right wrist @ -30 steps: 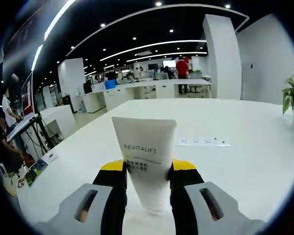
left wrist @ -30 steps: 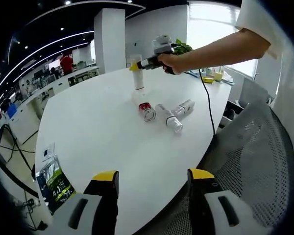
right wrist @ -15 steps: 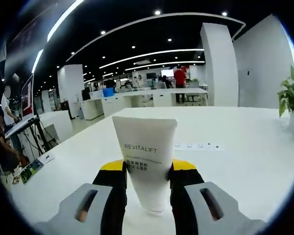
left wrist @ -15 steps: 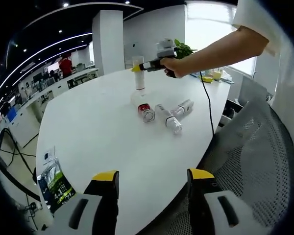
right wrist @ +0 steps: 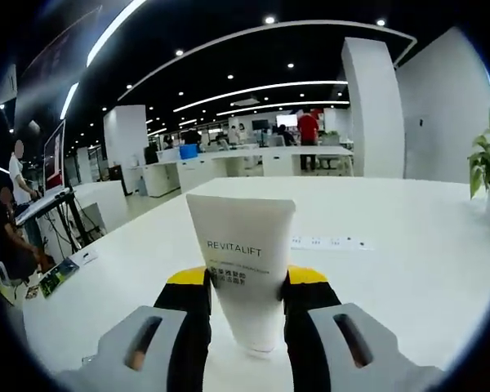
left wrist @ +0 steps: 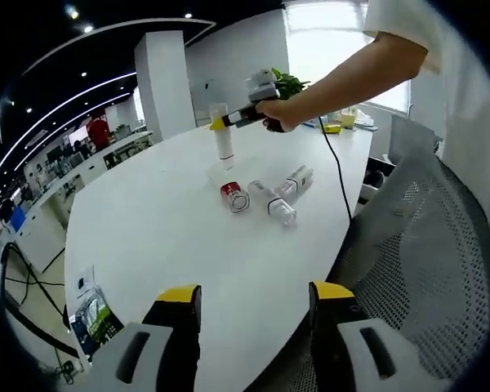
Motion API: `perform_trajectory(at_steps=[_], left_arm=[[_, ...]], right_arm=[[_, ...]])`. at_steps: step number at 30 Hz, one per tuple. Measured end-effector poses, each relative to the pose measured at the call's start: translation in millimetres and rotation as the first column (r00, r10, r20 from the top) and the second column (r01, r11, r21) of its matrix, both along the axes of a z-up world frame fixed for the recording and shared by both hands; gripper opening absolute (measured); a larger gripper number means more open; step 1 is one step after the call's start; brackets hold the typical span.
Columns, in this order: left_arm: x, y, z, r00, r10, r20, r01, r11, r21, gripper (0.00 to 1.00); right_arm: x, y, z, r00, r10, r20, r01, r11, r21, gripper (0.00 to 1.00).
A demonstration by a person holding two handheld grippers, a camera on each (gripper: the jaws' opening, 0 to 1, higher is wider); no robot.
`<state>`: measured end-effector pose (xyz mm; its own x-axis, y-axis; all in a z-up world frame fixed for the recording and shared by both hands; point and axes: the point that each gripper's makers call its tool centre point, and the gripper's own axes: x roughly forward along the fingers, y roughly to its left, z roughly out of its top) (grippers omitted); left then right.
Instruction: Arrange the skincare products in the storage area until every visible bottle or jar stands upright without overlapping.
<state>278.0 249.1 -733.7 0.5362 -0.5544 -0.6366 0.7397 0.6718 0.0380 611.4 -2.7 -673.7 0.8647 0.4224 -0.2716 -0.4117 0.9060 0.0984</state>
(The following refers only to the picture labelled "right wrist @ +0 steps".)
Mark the small white desk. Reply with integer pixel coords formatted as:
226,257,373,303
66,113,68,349
71,179,126,234

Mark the white skincare tube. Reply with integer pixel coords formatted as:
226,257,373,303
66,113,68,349
185,194,297,360

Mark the white frame chair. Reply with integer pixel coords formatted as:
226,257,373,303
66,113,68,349
0,261,25,287

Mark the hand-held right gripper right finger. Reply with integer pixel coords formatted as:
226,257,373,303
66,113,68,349
279,265,446,392

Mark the black green packet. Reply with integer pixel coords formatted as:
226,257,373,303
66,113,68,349
38,256,81,299

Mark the large red screen monitor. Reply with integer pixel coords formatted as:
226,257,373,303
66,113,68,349
42,120,66,193

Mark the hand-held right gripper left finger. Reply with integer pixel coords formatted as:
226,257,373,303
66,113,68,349
56,264,212,392

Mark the white printed card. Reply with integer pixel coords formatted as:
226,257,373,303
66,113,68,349
71,249,99,265

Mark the long white counter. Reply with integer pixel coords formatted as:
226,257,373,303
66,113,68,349
140,145,354,197

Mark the dark hanging banner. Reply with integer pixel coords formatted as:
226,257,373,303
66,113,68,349
24,3,103,82

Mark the white standing desk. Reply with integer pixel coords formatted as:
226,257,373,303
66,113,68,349
14,185,87,262

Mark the table socket panel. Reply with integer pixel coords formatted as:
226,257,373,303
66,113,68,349
289,234,375,251

